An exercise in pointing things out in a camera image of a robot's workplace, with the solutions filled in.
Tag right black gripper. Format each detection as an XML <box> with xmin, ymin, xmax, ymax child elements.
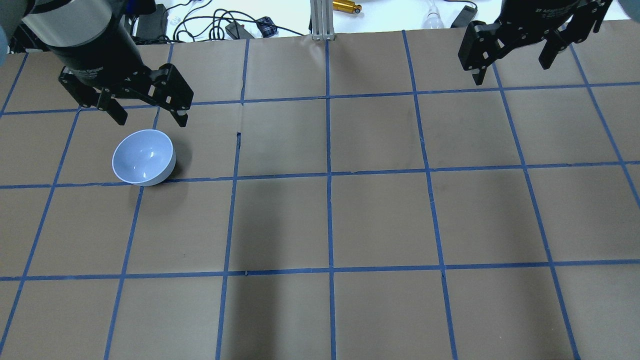
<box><xmin>457</xmin><ymin>0</ymin><xmax>612</xmax><ymax>86</ymax></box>

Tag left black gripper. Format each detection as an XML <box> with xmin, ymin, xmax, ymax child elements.
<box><xmin>58</xmin><ymin>63</ymin><xmax>194</xmax><ymax>128</ymax></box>

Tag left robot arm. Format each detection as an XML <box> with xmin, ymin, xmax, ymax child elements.
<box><xmin>1</xmin><ymin>0</ymin><xmax>194</xmax><ymax>128</ymax></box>

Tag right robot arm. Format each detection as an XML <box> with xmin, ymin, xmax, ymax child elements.
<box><xmin>457</xmin><ymin>0</ymin><xmax>613</xmax><ymax>85</ymax></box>

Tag blue bowl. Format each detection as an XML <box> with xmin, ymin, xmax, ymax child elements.
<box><xmin>111</xmin><ymin>129</ymin><xmax>177</xmax><ymax>187</ymax></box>

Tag black power adapter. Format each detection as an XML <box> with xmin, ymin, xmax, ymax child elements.
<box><xmin>450</xmin><ymin>5</ymin><xmax>478</xmax><ymax>28</ymax></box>

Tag white light bulb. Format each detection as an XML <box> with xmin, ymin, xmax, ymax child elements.
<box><xmin>422</xmin><ymin>0</ymin><xmax>444</xmax><ymax>30</ymax></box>

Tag gold cylinder tool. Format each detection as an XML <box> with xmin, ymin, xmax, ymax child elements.
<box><xmin>332</xmin><ymin>0</ymin><xmax>362</xmax><ymax>14</ymax></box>

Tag aluminium frame post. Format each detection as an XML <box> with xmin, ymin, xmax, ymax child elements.
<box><xmin>310</xmin><ymin>0</ymin><xmax>336</xmax><ymax>41</ymax></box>

